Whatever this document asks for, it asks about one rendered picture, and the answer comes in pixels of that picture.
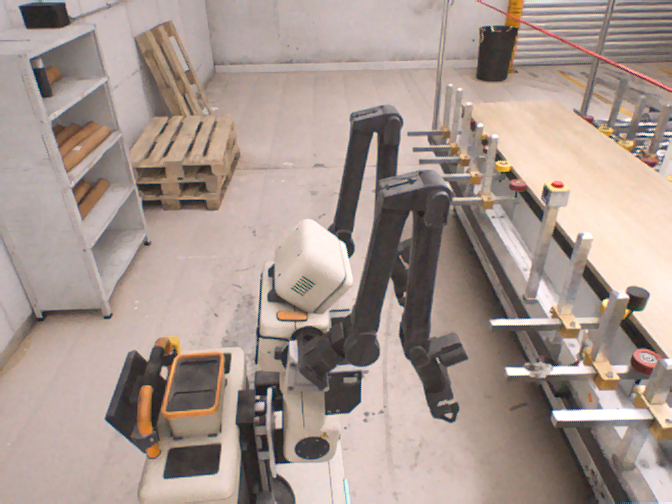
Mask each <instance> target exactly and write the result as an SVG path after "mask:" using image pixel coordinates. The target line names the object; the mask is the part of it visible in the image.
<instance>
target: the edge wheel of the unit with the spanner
mask: <svg viewBox="0 0 672 504"><path fill-rule="evenodd" d="M657 359H662V357H661V356H659V355H658V354H656V353H655V352H653V351H650V349H644V348H640V349H635V351H634V352H633V354H632V357H631V359H630V363H631V366H632V367H633V368H634V369H635V370H638V371H639V372H641V373H644V374H650V376H651V374H652V371H653V369H654V367H655V365H656V361H657Z"/></svg>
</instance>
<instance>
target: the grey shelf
mask: <svg viewBox="0 0 672 504"><path fill-rule="evenodd" d="M91 32H92V35H91ZM95 32H96V33H95ZM92 36H94V40H92ZM19 39H30V41H0V234H1V236H3V238H4V241H5V244H6V246H7V249H8V251H9V254H10V256H11V259H12V262H13V264H15V266H16V269H17V272H18V274H19V277H20V279H21V282H22V285H23V287H24V290H25V292H27V294H28V297H29V300H30V303H31V305H32V307H33V310H34V313H35V315H36V320H37V321H44V320H45V318H46V315H42V314H41V310H65V309H102V312H103V316H104V319H111V318H112V316H113V313H112V311H111V308H109V307H110V305H108V302H107V300H108V298H110V296H111V294H112V293H113V290H114V286H115V284H116V282H117V280H118V279H119V278H120V276H122V275H123V274H124V271H125V270H126V268H127V266H128V265H129V263H130V261H131V259H132V257H133V255H135V253H136V251H137V250H138V248H139V246H140V244H141V241H142V240H143V238H144V239H145V242H144V246H150V245H151V240H150V237H149V233H148V229H146V224H145V220H144V215H143V210H142V206H141V202H140V197H139V193H138V189H137V185H136V180H134V176H133V172H132V166H131V162H130V158H129V153H128V149H127V145H126V140H125V136H123V132H122V127H121V122H120V118H119V113H118V109H117V105H116V100H115V96H113V92H112V87H111V83H110V78H109V73H108V69H107V65H106V60H105V56H103V52H102V47H101V43H100V39H99V34H98V29H97V24H96V23H71V24H69V25H67V26H64V28H63V27H62V29H49V28H34V30H32V29H27V28H26V26H25V24H22V25H18V26H15V27H12V28H8V29H5V30H2V32H0V40H19ZM96 39H97V40H96ZM94 41H95V44H94ZM97 42H98V43H97ZM95 45H96V48H95ZM98 46H99V47H98ZM96 49H97V53H96ZM99 49H100V51H99ZM97 54H98V57H97ZM100 56H101V57H100ZM38 57H39V58H40V59H41V61H42V64H44V66H45V69H46V68H48V66H50V65H53V66H55V67H57V68H58V69H59V70H60V72H61V78H60V80H59V81H57V82H55V83H52V84H51V85H50V87H51V90H52V94H54V96H52V97H48V98H42V96H40V92H39V89H38V86H37V83H36V78H35V75H34V72H33V69H32V65H30V62H29V59H33V58H38ZM98 58H99V61H98ZM101 59H102V60H101ZM99 62H100V66H99ZM100 67H101V70H100ZM101 71H102V74H101ZM105 73H106V74H105ZM21 74H22V75H21ZM25 74H26V75H27V76H26V75H25ZM22 76H23V78H22ZM33 78H34V79H33ZM23 79H24V81H23ZM27 79H28V80H27ZM107 80H108V81H107ZM24 83H25V85H24ZM28 84H29V85H28ZM105 84H106V87H105ZM25 86H26V88H25ZM108 86H109V87H108ZM29 88H31V89H29ZM106 88H107V92H106ZM26 89H27V91H26ZM27 92H28V95H27ZM32 92H33V93H32ZM107 93H108V96H107ZM110 95H111V96H110ZM28 96H30V97H28ZM108 97H109V100H108ZM111 98H112V99H111ZM109 101H110V104H109ZM112 101H114V103H112ZM112 105H114V106H112ZM110 106H111V108H110ZM114 108H115V109H114ZM111 110H112V112H111ZM115 111H116V112H115ZM112 114H114V117H112ZM57 116H58V117H57ZM116 117H117V118H116ZM114 119H115V121H114ZM58 120H59V122H58ZM117 120H118V121H117ZM91 121H93V122H96V123H97V124H98V125H99V126H102V125H105V126H107V127H108V128H109V130H110V135H109V136H108V137H107V138H106V139H105V140H104V141H103V142H102V144H101V145H100V146H97V147H96V148H95V149H94V150H93V151H92V152H91V153H90V154H89V155H88V156H85V157H84V159H83V160H82V161H81V162H80V163H79V164H78V165H77V166H75V167H74V168H72V169H71V170H70V171H69V172H68V174H66V170H65V167H64V164H63V161H62V160H61V156H60V153H59V150H58V147H57V143H56V140H55V137H54V134H53V129H52V128H53V127H55V126H56V125H59V123H60V125H62V126H64V127H65V128H66V127H68V126H69V125H70V124H78V125H79V126H80V127H81V128H82V127H83V126H84V125H86V124H88V123H89V122H91ZM115 123H116V125H115ZM116 127H117V130H116ZM119 128H120V130H119ZM50 132H52V134H50ZM45 134H46V135H45ZM42 135H43V137H42ZM52 136H53V137H52ZM46 137H47V138H46ZM121 137H122V138H121ZM43 138H44V140H43ZM119 140H120V143H119ZM44 141H45V143H44ZM48 141H49V142H48ZM45 144H46V146H45ZM49 145H51V147H49ZM120 145H121V147H120ZM124 146H125V147H124ZM46 148H47V150H46ZM51 149H52V150H51ZM121 149H122V151H121ZM47 151H48V153H47ZM125 151H126V152H125ZM52 153H53V154H52ZM122 153H124V155H122ZM48 154H49V156H48ZM126 154H127V155H126ZM53 156H54V157H53ZM49 157H51V159H49ZM126 157H127V158H126ZM124 158H125V160H124ZM127 160H128V161H127ZM51 161H52V163H51ZM125 162H126V164H125ZM60 163H62V164H60ZM52 164H53V166H52ZM55 164H56V165H55ZM128 165H129V166H128ZM62 166H63V167H62ZM126 166H127V168H126ZM53 167H54V169H53ZM56 167H57V168H56ZM54 170H55V171H54ZM58 171H59V172H58ZM127 171H128V173H127ZM130 173H131V174H130ZM128 175H129V177H128ZM131 176H132V177H131ZM81 178H82V179H83V180H84V181H87V182H89V183H90V184H91V185H92V187H93V185H94V184H95V183H96V181H98V180H99V179H100V178H104V179H106V180H107V181H108V182H110V187H108V188H107V189H106V191H105V192H104V193H103V195H102V196H101V197H100V199H99V201H98V202H97V204H95V205H94V206H93V208H92V209H91V210H90V212H89V213H88V214H87V217H86V218H85V219H83V221H81V218H80V214H79V210H78V207H77V204H76V200H75V197H74V194H73V191H71V188H73V186H74V185H75V184H76V183H77V182H78V181H79V180H80V179H81ZM131 178H132V179H131ZM129 179H130V181H129ZM134 191H136V192H134ZM65 192H66V193H65ZM132 192H133V194H132ZM62 193H63V195H62ZM63 196H64V198H63ZM133 196H135V198H133ZM137 198H138V200H137ZM64 199H65V202H64ZM67 199H68V200H67ZM135 201H136V203H135ZM65 203H66V205H65ZM68 203H69V204H68ZM136 205H137V207H136ZM66 206H67V208H66ZM69 206H70V207H69ZM139 208H140V209H139ZM67 209H68V211H67ZM70 209H71V210H70ZM137 209H138V211H137ZM68 212H69V214H68ZM71 212H73V213H71ZM138 213H139V216H138ZM69 216H70V218H69ZM73 216H74V217H73ZM141 216H142V217H141ZM139 218H140V220H139ZM141 218H142V219H141ZM70 219H71V221H70ZM74 219H75V220H74ZM142 220H143V221H142ZM71 222H73V224H71ZM75 222H76V223H75ZM140 222H141V224H140ZM73 225H74V227H73ZM76 225H77V226H76ZM141 226H142V229H141ZM74 228H75V231H74ZM145 234H146V235H145ZM11 241H12V242H11ZM12 244H14V245H12ZM100 306H101V308H100ZM39 307H40V308H39ZM103 308H104V309H103ZM40 309H41V310H40Z"/></svg>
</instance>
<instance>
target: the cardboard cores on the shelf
mask: <svg viewBox="0 0 672 504"><path fill-rule="evenodd" d="M46 73H47V76H48V79H49V83H50V85H51V84H52V83H55V82H57V81H59V80H60V78H61V72H60V70H59V69H58V68H57V67H55V66H53V65H50V66H48V68H46ZM52 129H53V134H54V137H55V140H56V143H57V147H58V150H59V153H60V156H61V160H62V161H63V164H64V167H65V170H66V174H68V172H69V171H70V170H71V169H72V168H74V167H75V166H77V165H78V164H79V163H80V162H81V161H82V160H83V159H84V157H85V156H88V155H89V154H90V153H91V152H92V151H93V150H94V149H95V148H96V147H97V146H100V145H101V144H102V142H103V141H104V140H105V139H106V138H107V137H108V136H109V135H110V130H109V128H108V127H107V126H105V125H102V126H99V125H98V124H97V123H96V122H93V121H91V122H89V123H88V124H86V125H84V126H83V127H82V128H81V127H80V126H79V125H78V124H70V125H69V126H68V127H66V128H65V127H64V126H62V125H56V126H55V127H53V128H52ZM108 187H110V182H108V181H107V180H106V179H104V178H100V179H99V180H98V181H96V183H95V184H94V185H93V187H92V185H91V184H90V183H89V182H87V181H84V180H83V179H82V178H81V179H80V180H79V181H78V182H77V183H76V184H75V185H74V186H73V188H71V191H73V194H74V197H75V200H76V204H77V207H78V210H79V214H80V218H81V221H83V219H85V218H86V217H87V214H88V213H89V212H90V210H91V209H92V208H93V206H94V205H95V204H97V202H98V201H99V199H100V197H101V196H102V195H103V193H104V192H105V191H106V189H107V188H108Z"/></svg>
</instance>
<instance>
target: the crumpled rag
mask: <svg viewBox="0 0 672 504"><path fill-rule="evenodd" d="M523 367H524V369H526V370H528V372H529V374H528V375H529V376H530V377H536V378H545V377H546V375H551V372H552V371H553V366H552V365H551V364H545V363H542V362H539V363H537V364H535V363H525V364H524V366H523Z"/></svg>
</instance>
